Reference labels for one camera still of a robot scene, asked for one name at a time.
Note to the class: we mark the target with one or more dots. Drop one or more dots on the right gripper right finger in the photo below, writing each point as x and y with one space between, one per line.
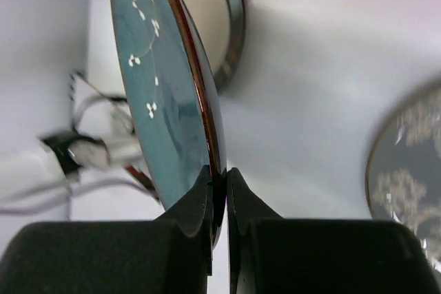
272 254

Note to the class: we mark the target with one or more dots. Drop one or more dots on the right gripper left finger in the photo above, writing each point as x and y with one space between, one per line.
171 254

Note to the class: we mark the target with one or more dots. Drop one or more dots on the large teal plate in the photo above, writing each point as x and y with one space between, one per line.
172 98

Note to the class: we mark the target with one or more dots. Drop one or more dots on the striped rim plate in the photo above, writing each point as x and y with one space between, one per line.
221 25

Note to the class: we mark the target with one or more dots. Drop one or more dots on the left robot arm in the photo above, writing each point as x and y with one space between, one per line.
54 159

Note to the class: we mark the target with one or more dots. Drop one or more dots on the grey reindeer plate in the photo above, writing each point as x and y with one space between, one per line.
402 177

